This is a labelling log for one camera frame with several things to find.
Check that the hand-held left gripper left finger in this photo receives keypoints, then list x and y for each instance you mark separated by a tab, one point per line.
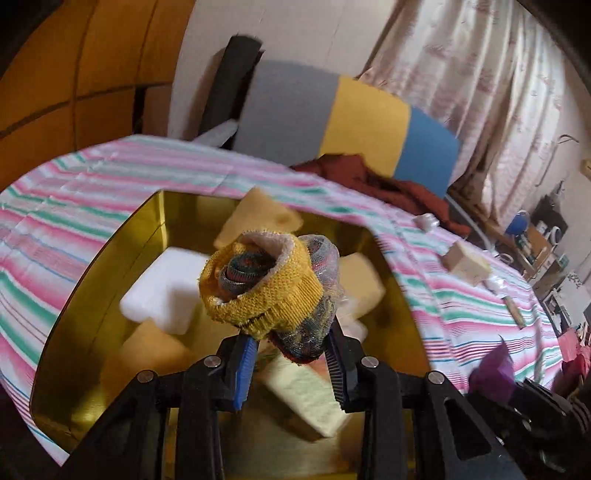
242	369

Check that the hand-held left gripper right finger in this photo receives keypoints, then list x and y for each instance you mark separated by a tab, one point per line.
339	378

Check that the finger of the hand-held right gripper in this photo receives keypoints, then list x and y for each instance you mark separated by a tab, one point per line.
531	394

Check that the long pale sponge block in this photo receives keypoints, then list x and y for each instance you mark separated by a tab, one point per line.
300	397

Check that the purple wrapper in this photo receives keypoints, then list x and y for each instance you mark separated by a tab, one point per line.
494	369

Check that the small white foam piece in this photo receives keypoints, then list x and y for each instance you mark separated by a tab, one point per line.
353	327

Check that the yellow multicolour socks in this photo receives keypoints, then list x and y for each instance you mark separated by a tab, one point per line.
268	286

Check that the tan sponge block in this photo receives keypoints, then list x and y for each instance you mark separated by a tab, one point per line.
152	350

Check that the cream sponge block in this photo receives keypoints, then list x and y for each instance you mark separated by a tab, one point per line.
364	281

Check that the white foam block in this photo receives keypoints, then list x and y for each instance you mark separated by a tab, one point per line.
161	286

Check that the gold tin box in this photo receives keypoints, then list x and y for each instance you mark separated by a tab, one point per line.
92	323

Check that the pink cloth item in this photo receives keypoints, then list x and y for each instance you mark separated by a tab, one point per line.
575	346

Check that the small wooden stick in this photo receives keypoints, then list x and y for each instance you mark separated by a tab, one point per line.
513	311

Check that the small white wrapped item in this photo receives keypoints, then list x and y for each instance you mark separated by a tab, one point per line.
496	285

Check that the beige cube block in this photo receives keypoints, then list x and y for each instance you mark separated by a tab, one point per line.
466	263

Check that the blue cup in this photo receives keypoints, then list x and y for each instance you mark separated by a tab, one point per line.
518	225

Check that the small white object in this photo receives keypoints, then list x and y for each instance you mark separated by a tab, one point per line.
427	222

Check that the black desk item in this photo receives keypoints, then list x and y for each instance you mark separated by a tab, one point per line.
551	212

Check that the dark red garment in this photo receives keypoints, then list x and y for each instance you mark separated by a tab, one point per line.
341	173

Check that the white plastic item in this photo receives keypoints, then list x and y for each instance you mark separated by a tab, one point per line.
217	134

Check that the pink green striped tablecloth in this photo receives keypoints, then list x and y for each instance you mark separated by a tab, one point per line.
69	184

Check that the grey yellow blue chair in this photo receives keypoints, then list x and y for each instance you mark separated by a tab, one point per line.
295	106

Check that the black rolled mat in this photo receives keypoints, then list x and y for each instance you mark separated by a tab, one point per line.
231	78

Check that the patterned beige curtain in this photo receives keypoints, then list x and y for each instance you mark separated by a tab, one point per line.
461	69

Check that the wooden wardrobe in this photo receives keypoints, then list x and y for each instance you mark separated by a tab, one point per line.
69	69

